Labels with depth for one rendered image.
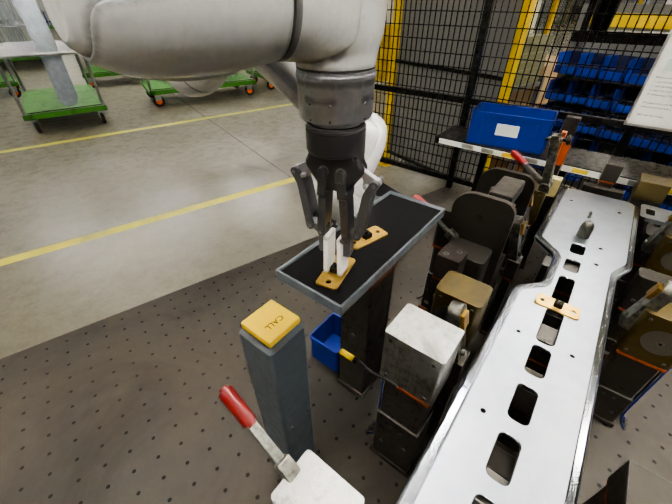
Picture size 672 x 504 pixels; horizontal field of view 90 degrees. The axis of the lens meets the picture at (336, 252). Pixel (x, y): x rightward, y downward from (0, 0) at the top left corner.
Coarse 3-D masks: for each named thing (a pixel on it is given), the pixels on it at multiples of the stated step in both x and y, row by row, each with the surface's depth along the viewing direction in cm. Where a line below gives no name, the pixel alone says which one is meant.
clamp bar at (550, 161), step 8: (552, 136) 95; (560, 136) 97; (568, 136) 94; (552, 144) 96; (568, 144) 95; (552, 152) 97; (552, 160) 98; (544, 168) 101; (552, 168) 99; (544, 176) 102; (552, 176) 103
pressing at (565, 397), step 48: (576, 192) 114; (576, 240) 91; (624, 240) 91; (528, 288) 76; (576, 288) 76; (528, 336) 65; (576, 336) 65; (480, 384) 57; (528, 384) 57; (576, 384) 57; (480, 432) 51; (528, 432) 51; (576, 432) 51; (432, 480) 46; (480, 480) 46; (528, 480) 46; (576, 480) 46
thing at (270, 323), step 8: (272, 304) 50; (256, 312) 49; (264, 312) 49; (272, 312) 49; (280, 312) 49; (288, 312) 49; (248, 320) 48; (256, 320) 48; (264, 320) 48; (272, 320) 48; (280, 320) 48; (288, 320) 48; (296, 320) 48; (248, 328) 47; (256, 328) 47; (264, 328) 47; (272, 328) 47; (280, 328) 47; (288, 328) 47; (256, 336) 46; (264, 336) 45; (272, 336) 45; (280, 336) 46; (272, 344) 45
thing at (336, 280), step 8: (336, 256) 59; (336, 264) 56; (352, 264) 57; (328, 272) 55; (336, 272) 55; (344, 272) 55; (320, 280) 54; (328, 280) 54; (336, 280) 54; (328, 288) 53; (336, 288) 52
